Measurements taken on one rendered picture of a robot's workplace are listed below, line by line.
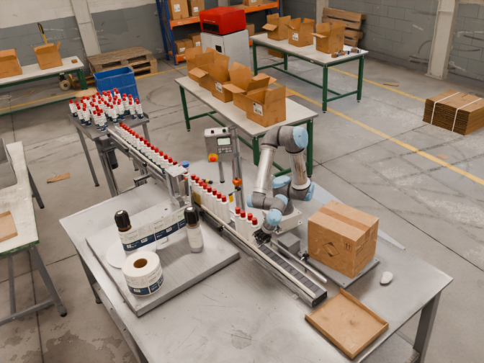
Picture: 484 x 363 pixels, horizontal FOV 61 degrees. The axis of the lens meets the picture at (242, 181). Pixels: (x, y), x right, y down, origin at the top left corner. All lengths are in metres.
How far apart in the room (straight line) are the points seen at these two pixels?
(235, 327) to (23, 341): 1.99
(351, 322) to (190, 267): 0.93
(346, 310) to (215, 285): 0.71
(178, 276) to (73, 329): 1.40
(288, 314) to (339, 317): 0.25
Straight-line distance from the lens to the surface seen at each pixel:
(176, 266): 2.45
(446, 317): 3.45
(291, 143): 2.26
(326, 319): 2.18
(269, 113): 4.11
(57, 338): 3.59
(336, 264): 2.36
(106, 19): 9.81
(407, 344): 2.94
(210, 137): 2.47
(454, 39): 7.82
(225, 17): 7.74
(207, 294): 2.33
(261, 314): 2.20
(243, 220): 2.44
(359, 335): 2.14
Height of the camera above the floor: 2.52
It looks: 32 degrees down
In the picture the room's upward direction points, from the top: 6 degrees counter-clockwise
